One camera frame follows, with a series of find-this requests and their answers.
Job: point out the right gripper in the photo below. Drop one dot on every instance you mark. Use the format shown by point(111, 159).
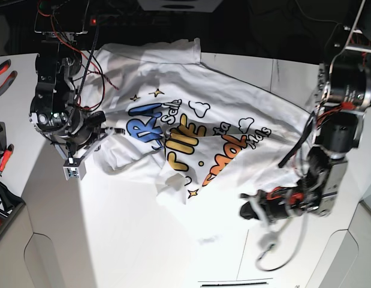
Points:
point(75, 146)

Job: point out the white printed t-shirt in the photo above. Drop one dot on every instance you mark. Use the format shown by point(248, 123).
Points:
point(189, 129)

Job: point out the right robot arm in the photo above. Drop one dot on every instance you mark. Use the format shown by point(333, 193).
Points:
point(71, 82)

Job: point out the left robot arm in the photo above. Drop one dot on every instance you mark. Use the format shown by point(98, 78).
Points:
point(335, 126)

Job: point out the black power strip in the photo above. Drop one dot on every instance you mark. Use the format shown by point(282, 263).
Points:
point(117, 20)

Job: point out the white box at top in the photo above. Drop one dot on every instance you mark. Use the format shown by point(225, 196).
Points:
point(202, 6)

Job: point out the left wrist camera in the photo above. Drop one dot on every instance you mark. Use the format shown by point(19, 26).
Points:
point(268, 241)

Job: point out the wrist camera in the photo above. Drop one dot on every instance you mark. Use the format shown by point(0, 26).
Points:
point(74, 168)
point(268, 241)

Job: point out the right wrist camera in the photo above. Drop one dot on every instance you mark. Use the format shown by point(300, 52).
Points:
point(74, 168)

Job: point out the orange handled tool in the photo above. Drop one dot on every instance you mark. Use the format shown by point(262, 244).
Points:
point(5, 158)

